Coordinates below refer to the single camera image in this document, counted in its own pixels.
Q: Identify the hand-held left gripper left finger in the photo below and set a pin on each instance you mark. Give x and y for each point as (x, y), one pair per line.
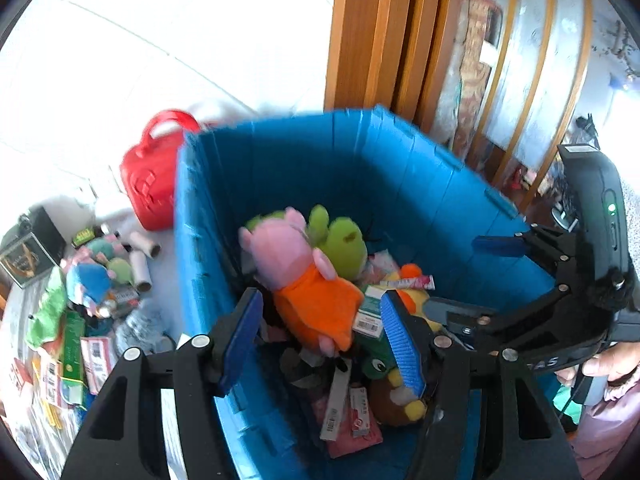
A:
(245, 330)

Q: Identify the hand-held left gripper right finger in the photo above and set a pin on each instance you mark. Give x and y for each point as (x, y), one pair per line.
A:
(400, 340)

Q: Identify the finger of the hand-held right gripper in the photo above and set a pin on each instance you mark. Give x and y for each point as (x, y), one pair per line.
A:
(452, 312)
(500, 246)

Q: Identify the grey furry plush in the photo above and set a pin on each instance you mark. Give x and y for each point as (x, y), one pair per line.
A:
(140, 330)

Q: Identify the blue storage bin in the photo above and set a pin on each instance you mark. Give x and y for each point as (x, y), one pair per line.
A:
(390, 185)

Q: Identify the person's right forearm pink sleeve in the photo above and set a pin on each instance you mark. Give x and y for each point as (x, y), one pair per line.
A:
(607, 420)

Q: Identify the person's right hand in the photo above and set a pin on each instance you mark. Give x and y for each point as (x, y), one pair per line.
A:
(612, 362)

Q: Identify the orange yellow plush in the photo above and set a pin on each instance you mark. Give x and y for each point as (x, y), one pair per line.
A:
(417, 297)

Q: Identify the green white small box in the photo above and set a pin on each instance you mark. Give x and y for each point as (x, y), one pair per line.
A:
(372, 312)

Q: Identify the pink candy tube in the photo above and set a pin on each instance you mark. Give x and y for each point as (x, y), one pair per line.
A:
(412, 283)

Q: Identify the brown yellow duck plush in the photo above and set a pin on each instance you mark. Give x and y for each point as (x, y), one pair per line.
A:
(395, 400)

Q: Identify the pink pig plush orange dress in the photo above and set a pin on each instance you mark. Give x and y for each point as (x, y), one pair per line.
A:
(305, 280)

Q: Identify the white barcode strip box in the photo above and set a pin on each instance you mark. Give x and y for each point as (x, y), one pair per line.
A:
(336, 400)

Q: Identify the pink packet red label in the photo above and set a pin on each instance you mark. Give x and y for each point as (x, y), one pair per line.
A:
(357, 422)

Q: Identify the green frog plush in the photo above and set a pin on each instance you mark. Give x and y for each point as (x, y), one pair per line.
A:
(340, 245)

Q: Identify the white cardboard roll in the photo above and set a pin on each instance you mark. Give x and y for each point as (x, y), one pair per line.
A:
(145, 244)
(140, 272)

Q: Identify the blue pig plush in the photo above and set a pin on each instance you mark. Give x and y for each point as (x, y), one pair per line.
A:
(87, 282)

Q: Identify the green cardboard box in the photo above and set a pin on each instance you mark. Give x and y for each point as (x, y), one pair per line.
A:
(72, 355)

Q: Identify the red handbag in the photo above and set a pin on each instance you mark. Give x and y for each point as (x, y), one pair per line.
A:
(150, 180)

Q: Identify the wooden slat glass partition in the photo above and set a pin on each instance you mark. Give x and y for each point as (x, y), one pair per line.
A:
(530, 70)

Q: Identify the small dark bottle green label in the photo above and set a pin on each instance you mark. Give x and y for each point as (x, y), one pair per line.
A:
(84, 235)

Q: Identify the rolled patterned carpet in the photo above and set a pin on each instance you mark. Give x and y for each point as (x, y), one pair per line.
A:
(472, 60)

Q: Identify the green dinosaur plush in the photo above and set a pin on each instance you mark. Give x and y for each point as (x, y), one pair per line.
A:
(47, 312)

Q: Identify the black box gold print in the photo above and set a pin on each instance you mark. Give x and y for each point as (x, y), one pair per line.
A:
(30, 250)

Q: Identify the wooden door frame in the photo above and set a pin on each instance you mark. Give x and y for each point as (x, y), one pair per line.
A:
(395, 35)

